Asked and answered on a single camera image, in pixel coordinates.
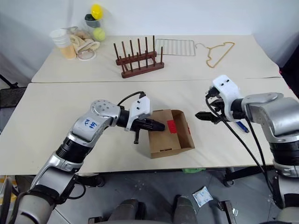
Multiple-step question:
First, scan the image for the yellow ball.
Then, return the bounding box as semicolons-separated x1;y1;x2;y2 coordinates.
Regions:
90;3;104;21

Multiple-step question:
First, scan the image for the blue pen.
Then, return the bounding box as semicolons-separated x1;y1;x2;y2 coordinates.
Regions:
235;120;249;134

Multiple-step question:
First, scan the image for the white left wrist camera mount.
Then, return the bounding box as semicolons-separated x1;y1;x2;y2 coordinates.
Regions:
124;97;154;132

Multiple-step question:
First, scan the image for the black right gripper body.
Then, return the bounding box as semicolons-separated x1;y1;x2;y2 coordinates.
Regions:
205;85;226;122

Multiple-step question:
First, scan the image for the metal wire grid rack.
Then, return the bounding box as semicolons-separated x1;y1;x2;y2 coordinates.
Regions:
155;38;197;57

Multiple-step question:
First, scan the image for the green object under table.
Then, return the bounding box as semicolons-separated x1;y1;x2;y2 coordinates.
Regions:
182;167;206;175

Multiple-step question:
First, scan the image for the white paper cup stack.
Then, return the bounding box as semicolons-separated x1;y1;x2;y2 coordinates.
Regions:
49;28;71;49

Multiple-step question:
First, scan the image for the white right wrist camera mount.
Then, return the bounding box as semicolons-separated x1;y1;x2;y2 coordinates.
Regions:
212;75;242;122

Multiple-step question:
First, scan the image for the red tape strip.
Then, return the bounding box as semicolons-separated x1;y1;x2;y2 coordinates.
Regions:
167;119;178;134

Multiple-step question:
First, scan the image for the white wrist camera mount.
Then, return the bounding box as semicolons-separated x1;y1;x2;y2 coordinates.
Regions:
124;97;154;132
212;75;242;122

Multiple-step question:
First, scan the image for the white paper packet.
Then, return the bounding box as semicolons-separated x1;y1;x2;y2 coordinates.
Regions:
192;186;214;207

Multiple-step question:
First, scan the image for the yellow-green tennis ball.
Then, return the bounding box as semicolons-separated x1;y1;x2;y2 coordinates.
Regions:
93;28;106;42

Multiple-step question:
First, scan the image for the dark wooden peg rack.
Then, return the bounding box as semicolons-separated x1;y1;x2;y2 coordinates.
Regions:
113;35;165;79

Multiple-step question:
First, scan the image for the beige cloth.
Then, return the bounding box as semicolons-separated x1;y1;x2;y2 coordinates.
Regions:
67;32;101;51

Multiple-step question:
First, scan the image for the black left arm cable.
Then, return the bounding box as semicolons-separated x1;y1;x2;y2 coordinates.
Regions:
117;91;147;106

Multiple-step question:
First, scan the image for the clear glass container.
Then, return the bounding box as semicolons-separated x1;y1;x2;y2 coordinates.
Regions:
84;13;104;31

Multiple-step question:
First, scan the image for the dark rounded shape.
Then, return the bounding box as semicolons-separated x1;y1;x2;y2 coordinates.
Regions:
174;195;195;224
115;198;146;224

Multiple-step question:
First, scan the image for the yellow clothes hanger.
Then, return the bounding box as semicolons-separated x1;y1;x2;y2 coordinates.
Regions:
195;42;235;69

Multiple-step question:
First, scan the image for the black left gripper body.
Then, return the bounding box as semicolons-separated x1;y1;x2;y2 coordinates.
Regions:
130;118;152;145

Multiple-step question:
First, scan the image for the white tape ring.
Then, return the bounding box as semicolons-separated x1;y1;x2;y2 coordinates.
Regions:
77;49;96;63

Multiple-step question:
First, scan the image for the black stand frame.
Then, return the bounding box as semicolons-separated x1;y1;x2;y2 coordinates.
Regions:
0;74;28;128

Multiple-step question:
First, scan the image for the brown cardboard box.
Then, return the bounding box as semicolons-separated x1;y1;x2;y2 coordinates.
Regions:
147;109;196;159

